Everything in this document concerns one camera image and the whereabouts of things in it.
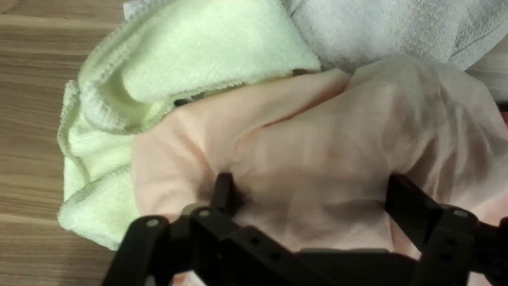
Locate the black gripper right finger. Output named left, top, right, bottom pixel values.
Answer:
left=384, top=175, right=508, bottom=286

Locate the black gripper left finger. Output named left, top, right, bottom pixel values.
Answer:
left=100, top=171, right=339, bottom=286

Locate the peach pink cloth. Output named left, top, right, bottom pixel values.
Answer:
left=131, top=57, right=508, bottom=254

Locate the pale green towel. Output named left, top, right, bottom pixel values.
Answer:
left=57, top=0, right=320, bottom=249

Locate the white grey towel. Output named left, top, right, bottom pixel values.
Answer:
left=123, top=0, right=508, bottom=101

